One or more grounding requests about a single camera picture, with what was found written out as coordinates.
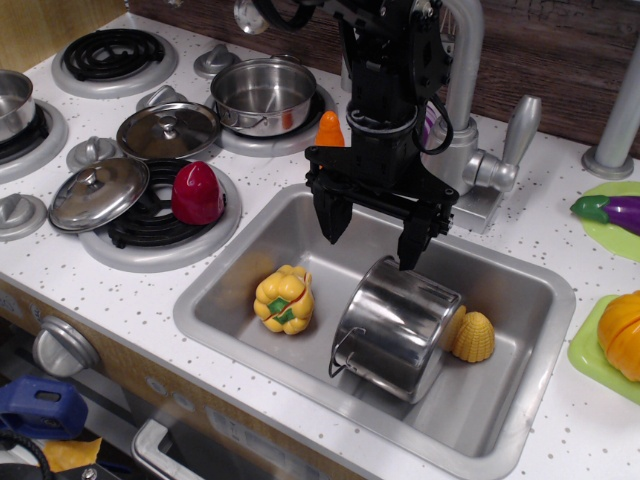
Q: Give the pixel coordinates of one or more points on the black back-left burner coil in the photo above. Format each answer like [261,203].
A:
[112,54]

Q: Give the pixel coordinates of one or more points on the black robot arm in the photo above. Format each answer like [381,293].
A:
[397,64]

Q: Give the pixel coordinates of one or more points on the silver toy faucet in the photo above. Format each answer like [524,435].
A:
[480,177]

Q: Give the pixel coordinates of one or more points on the grey stove knob left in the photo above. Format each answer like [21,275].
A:
[93,150]

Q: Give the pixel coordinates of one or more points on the grey stove knob middle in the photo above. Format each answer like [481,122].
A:
[163,95]

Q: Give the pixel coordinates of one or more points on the yellow cloth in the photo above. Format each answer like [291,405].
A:
[63,455]

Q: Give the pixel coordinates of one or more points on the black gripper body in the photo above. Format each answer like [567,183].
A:
[382,170]

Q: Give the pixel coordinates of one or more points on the grey stove knob bottom-left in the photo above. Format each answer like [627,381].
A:
[21,215]

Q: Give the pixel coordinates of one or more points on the green cutting board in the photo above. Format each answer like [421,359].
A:
[586,355]

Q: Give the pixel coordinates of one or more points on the red toy pepper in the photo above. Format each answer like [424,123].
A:
[197,197]

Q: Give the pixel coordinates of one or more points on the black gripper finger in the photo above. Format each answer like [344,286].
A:
[418,229]
[332,206]

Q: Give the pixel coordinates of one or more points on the yellow toy corn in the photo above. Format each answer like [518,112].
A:
[469,336]

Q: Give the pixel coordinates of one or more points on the orange toy carrot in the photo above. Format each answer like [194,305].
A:
[329,132]

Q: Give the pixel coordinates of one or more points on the steel lid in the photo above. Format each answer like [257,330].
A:
[98,194]
[173,130]

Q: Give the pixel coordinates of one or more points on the purple toy eggplant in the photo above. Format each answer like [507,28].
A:
[621,211]

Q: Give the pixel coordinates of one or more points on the steel lid upper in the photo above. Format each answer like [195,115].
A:
[173,130]

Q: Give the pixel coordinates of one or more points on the silver oven knob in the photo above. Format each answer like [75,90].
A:
[62,351]

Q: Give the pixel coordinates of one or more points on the blue clamp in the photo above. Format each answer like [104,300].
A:
[41,408]

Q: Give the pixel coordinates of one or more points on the steel pot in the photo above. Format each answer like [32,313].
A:
[263,97]
[18,107]
[390,332]

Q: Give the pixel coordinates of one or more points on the silver oven door handle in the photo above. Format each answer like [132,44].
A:
[148,450]

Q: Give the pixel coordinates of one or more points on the grey stove knob top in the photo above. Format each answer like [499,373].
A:
[211,63]

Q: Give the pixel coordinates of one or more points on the black front burner coil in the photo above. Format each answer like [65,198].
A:
[150,222]

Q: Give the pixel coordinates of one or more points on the light green plate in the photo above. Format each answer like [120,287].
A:
[611,237]

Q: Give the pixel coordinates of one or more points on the steel pot on burner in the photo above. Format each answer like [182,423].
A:
[263,97]

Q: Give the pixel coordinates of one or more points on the steel lid lower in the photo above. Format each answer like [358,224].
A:
[98,194]

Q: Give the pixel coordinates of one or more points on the steel sink basin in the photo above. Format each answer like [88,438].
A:
[449,360]

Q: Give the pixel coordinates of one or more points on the yellow toy bell pepper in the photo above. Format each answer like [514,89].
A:
[284,300]

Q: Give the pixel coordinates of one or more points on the orange toy pumpkin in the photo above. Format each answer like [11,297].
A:
[618,334]

